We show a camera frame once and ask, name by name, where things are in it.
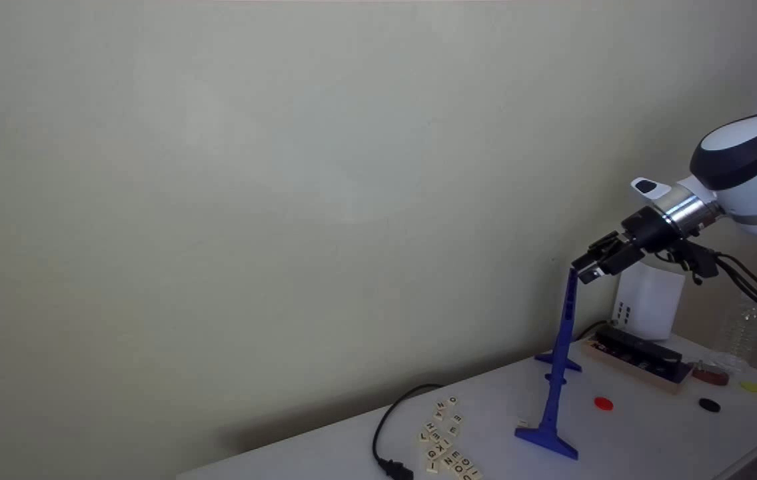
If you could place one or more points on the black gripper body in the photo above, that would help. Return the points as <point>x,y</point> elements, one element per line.
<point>643,233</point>

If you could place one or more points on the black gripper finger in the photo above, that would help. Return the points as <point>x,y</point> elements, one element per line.
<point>591,268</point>
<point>597,252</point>

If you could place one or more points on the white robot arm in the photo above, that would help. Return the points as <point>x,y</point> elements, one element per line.
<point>720,181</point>

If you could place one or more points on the white speaker box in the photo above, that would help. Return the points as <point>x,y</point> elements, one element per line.
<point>647,301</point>

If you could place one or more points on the black remote control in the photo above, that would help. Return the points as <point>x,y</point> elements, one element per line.
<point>641,353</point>

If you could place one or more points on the clear plastic bottle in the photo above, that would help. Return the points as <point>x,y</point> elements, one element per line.
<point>745,331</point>

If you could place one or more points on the black game disc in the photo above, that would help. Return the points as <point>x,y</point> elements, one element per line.
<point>709,404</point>

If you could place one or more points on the blue connect four grid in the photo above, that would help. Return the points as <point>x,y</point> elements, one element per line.
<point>559,359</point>

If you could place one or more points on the pile of letter tiles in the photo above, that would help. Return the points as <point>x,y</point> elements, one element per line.
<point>441,451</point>

